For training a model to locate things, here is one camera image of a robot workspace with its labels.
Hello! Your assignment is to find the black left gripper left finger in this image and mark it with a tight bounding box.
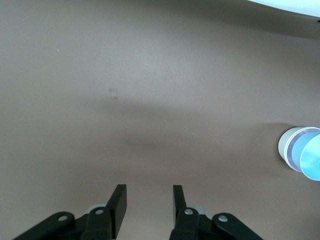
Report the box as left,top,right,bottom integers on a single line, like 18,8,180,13
11,184,128,240

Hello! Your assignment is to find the white bowl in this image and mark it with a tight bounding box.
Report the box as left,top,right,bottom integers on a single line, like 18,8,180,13
277,126,310,165

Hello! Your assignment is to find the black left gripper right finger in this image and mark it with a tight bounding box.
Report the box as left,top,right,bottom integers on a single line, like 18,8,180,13
169,184,264,240

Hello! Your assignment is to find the pink bowl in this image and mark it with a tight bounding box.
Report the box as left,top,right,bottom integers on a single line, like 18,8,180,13
285,127,320,172

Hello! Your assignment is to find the brown table cover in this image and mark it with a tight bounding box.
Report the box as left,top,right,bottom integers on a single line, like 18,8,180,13
0,0,320,240

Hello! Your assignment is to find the light blue bowl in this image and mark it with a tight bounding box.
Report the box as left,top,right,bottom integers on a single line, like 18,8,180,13
290,131,320,182

